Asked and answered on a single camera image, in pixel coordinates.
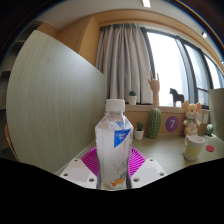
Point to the beige mouse plush toy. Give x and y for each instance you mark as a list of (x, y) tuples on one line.
[(191, 121)]

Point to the black horse figurine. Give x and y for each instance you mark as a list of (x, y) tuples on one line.
[(176, 96)]

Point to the flat round red coaster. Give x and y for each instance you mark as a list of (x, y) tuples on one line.
[(210, 148)]

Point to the small plant in white pot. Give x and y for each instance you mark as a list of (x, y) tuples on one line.
[(132, 100), (139, 134)]

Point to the white wall outlet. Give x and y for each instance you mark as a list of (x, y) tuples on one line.
[(205, 118)]

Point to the wooden desk ledge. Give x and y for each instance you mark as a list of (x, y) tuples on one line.
[(140, 113)]

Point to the round purple number sign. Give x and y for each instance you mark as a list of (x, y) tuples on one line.
[(172, 123)]

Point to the dark-framed window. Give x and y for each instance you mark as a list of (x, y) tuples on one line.
[(170, 63)]

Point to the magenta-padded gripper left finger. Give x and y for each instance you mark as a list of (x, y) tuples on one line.
[(78, 171)]

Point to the grey-white curtain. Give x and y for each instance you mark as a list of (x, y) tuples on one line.
[(123, 60)]

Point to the small round green cactus ornament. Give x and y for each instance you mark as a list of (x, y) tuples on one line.
[(209, 130)]

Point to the clear plastic water bottle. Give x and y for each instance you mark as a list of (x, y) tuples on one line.
[(113, 153)]

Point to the grey-green desk partition panel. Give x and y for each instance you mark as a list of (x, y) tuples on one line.
[(53, 103), (218, 113)]

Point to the tall green cactus ornament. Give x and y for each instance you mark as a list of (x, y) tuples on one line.
[(154, 123)]

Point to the pale yellow paper cup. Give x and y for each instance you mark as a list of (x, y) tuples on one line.
[(193, 150)]

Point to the wooden hand model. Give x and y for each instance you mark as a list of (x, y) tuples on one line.
[(155, 88)]

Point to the group of ceiling lights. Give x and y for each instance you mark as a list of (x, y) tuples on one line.
[(146, 3)]

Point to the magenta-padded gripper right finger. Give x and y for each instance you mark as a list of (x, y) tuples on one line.
[(148, 171)]

